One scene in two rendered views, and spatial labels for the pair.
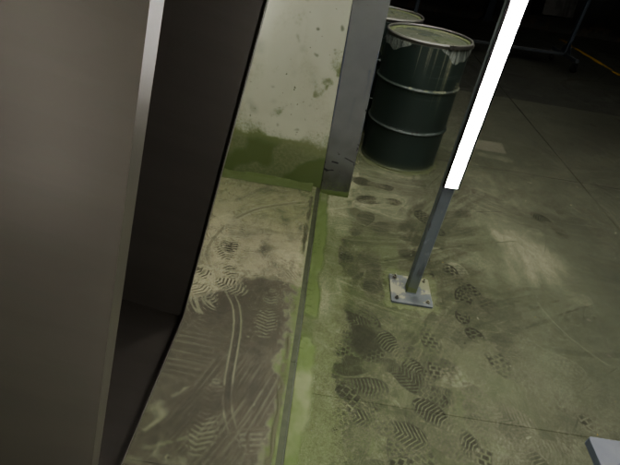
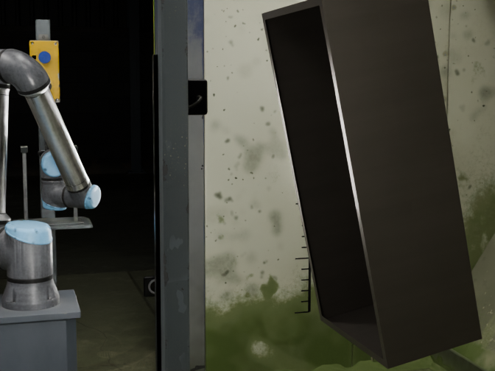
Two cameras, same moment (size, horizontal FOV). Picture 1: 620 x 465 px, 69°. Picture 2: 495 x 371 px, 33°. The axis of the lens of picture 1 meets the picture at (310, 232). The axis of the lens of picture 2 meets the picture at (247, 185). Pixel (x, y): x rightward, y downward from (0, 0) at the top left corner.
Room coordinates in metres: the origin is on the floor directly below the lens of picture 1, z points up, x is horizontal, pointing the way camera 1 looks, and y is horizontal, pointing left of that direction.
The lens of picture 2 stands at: (3.26, -0.81, 1.39)
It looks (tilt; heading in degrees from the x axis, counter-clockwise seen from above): 7 degrees down; 165
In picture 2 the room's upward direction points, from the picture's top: straight up
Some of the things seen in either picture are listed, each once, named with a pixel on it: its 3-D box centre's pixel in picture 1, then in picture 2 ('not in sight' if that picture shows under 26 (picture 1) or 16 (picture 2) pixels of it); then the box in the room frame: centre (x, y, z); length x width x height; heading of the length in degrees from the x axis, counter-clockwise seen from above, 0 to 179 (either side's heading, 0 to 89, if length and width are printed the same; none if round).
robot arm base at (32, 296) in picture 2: not in sight; (30, 288); (0.43, -0.79, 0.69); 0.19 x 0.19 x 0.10
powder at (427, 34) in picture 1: (429, 36); not in sight; (3.23, -0.56, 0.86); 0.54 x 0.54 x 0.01
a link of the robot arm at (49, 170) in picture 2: not in sight; (53, 163); (0.03, -0.69, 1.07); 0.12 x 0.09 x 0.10; 1
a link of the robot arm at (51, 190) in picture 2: not in sight; (56, 193); (0.04, -0.68, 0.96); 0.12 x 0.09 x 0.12; 51
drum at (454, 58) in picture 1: (412, 99); not in sight; (3.22, -0.56, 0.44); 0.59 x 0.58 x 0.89; 15
